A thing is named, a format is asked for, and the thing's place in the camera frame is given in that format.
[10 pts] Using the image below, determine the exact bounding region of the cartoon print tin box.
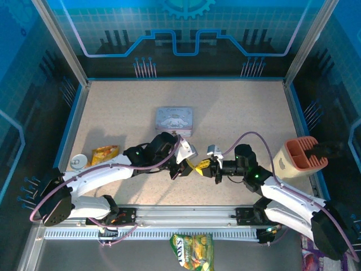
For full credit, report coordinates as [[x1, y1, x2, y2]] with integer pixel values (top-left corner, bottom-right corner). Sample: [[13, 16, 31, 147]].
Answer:
[[154, 106, 195, 138]]

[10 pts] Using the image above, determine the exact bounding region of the beige orange cutlery holder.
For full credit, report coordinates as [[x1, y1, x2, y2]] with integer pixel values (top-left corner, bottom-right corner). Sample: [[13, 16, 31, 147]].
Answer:
[[272, 135, 329, 181]]

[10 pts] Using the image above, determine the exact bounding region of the yellow snack bag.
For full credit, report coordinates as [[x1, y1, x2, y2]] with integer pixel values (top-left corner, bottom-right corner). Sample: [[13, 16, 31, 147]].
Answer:
[[90, 145, 120, 166]]

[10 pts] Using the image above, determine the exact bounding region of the green candy bag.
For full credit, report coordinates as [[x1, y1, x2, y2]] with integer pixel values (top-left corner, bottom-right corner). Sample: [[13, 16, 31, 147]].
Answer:
[[169, 233, 215, 271]]

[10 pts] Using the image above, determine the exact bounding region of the silver drink can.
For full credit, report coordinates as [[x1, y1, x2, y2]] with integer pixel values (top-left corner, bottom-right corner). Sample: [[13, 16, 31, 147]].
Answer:
[[69, 154, 87, 170]]

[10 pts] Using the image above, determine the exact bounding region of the black tool in holder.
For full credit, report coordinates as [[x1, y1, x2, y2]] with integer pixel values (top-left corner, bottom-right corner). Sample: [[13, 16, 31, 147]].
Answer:
[[306, 142, 345, 161]]

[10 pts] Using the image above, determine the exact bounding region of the purple snack bag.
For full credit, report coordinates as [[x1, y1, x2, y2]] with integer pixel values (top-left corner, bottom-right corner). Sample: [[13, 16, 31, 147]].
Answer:
[[300, 235, 347, 271]]

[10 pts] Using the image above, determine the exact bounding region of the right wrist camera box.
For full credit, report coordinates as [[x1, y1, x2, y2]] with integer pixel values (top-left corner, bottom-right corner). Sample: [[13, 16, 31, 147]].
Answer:
[[206, 144, 223, 163]]

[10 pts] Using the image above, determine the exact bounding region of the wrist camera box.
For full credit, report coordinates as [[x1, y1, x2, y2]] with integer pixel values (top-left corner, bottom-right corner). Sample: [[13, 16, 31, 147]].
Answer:
[[176, 137, 200, 164], [206, 144, 223, 163]]

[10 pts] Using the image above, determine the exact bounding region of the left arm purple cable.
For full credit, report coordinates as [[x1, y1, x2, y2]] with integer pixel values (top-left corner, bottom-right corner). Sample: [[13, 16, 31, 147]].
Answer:
[[29, 134, 181, 248]]

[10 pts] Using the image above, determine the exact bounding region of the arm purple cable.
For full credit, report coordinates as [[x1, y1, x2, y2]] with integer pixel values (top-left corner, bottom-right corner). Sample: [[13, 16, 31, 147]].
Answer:
[[29, 134, 181, 248], [222, 131, 360, 263]]

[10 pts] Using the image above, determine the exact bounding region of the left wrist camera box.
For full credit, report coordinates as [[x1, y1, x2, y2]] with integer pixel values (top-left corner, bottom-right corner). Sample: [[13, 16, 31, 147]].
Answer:
[[176, 137, 200, 164]]

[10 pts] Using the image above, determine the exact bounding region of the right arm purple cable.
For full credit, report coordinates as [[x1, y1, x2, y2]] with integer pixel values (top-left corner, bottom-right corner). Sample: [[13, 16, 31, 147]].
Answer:
[[222, 131, 360, 263]]

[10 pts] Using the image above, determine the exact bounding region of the aluminium mounting rail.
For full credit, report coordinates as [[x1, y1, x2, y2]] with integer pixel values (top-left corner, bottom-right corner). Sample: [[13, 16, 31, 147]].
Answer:
[[36, 205, 336, 224]]

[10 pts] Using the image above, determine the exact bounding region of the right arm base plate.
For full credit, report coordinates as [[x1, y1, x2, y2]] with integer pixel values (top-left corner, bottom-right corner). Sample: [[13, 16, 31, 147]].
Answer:
[[235, 207, 288, 226]]

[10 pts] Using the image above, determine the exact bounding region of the white slotted cable duct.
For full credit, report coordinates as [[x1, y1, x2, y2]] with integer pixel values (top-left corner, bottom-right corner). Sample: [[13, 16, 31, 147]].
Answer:
[[44, 228, 259, 241]]

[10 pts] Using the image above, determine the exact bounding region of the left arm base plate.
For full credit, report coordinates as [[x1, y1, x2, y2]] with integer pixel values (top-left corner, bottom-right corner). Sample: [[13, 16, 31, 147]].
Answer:
[[85, 207, 138, 226]]

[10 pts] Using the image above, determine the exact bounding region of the aluminium table edge rail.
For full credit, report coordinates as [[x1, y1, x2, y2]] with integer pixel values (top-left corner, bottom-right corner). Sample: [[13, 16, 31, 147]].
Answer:
[[45, 81, 91, 206], [283, 81, 324, 206]]

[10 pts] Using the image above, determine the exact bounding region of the aluminium frame post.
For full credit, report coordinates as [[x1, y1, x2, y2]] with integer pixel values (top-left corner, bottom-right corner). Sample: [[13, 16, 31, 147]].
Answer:
[[283, 0, 341, 88], [30, 0, 90, 88]]

